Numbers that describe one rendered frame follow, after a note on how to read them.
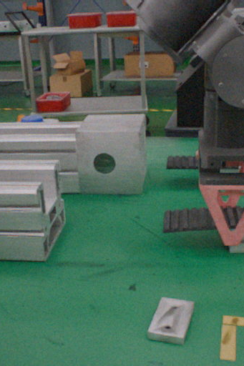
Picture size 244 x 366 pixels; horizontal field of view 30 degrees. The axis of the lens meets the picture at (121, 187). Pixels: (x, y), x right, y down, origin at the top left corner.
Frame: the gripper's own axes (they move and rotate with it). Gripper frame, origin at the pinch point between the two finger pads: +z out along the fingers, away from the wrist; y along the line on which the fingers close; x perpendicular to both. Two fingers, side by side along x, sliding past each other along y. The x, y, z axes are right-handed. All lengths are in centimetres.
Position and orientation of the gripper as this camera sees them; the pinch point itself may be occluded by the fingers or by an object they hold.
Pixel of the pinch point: (227, 221)
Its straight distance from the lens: 52.3
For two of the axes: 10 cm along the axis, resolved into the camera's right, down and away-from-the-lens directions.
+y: -1.3, 3.5, -9.3
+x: 9.9, 0.0, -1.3
